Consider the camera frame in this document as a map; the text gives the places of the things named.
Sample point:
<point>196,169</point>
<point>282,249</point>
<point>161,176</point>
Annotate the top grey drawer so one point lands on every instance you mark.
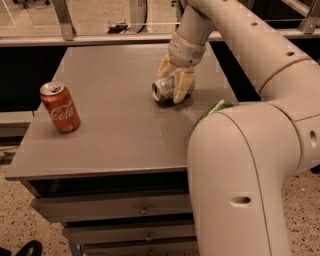
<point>112,206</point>

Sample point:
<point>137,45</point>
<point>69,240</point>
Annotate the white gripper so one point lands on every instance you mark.
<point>184,51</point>

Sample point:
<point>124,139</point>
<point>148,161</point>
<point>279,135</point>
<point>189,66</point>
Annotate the bottom grey drawer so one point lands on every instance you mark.
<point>141,248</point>

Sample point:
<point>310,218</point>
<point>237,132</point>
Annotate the grey drawer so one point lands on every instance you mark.
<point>141,248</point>
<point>112,206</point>
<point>140,231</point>

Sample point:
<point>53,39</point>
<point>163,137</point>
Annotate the small black floor device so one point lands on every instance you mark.
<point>118,27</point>

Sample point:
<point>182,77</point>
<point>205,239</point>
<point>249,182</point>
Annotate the grey metal railing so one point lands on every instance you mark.
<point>84,22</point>

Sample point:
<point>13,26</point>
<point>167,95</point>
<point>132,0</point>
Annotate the red Coca-Cola can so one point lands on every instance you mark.
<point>58,101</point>

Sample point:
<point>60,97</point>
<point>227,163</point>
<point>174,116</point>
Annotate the green soda can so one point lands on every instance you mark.
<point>219,105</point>

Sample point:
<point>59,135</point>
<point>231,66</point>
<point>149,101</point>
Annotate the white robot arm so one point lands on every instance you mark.
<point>239,157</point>

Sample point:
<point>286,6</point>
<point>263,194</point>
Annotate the grey drawer cabinet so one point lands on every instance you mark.
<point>126,142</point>

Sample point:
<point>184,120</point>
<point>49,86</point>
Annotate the black shoe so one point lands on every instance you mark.
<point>32,248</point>

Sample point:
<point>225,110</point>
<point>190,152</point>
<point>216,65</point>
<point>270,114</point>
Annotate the middle grey drawer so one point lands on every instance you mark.
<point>140,231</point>

